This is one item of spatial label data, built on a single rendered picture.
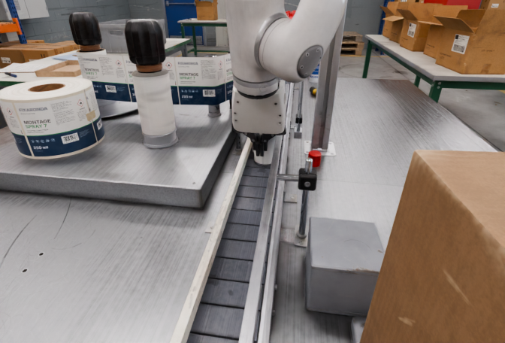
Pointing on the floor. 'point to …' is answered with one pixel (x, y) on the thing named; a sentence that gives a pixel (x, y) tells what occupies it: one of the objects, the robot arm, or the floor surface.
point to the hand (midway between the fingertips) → (260, 145)
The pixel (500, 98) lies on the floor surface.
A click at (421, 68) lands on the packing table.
